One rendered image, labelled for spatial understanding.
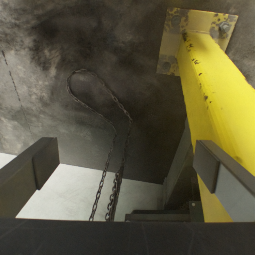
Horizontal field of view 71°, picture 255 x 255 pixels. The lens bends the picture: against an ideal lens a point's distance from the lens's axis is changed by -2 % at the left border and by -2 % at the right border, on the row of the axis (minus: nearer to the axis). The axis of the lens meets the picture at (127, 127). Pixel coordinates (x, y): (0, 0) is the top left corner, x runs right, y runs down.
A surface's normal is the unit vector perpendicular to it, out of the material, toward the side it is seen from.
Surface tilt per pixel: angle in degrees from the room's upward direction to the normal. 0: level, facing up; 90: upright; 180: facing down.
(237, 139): 90
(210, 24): 0
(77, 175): 90
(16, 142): 0
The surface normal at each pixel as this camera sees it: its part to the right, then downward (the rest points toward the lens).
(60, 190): 0.07, -0.75
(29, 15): -0.14, 0.64
